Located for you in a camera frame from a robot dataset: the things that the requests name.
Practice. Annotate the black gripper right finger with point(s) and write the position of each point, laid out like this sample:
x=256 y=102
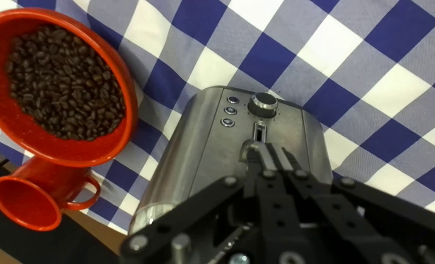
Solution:
x=365 y=215

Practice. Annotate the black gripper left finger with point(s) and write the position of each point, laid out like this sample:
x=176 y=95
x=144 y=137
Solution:
x=197 y=215

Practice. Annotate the silver toaster lever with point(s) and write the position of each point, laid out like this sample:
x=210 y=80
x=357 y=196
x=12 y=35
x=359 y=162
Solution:
x=248 y=149

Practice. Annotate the silver toaster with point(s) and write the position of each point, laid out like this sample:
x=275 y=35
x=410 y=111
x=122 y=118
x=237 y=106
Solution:
x=203 y=147

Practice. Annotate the round toaster button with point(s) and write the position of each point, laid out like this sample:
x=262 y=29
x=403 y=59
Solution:
x=226 y=123
x=232 y=101
x=231 y=111

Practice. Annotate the black silver toaster knob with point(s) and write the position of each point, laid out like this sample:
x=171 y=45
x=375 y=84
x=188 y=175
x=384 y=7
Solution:
x=263 y=105

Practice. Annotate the red cup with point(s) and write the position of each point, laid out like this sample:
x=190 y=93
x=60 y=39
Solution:
x=56 y=186

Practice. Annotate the blue white checkered tablecloth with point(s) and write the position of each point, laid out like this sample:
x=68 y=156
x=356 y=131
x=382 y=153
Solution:
x=335 y=59

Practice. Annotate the coffee beans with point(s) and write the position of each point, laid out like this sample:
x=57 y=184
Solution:
x=65 y=83

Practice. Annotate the red bowl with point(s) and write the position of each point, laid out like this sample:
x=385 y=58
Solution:
x=2 y=123

